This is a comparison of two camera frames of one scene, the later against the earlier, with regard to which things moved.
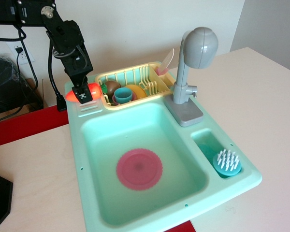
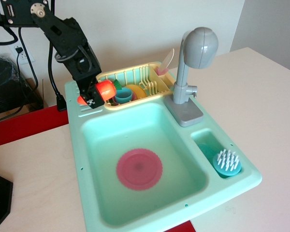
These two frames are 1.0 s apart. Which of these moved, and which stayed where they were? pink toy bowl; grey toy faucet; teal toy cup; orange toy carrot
Moved: orange toy carrot
Stayed: grey toy faucet; pink toy bowl; teal toy cup
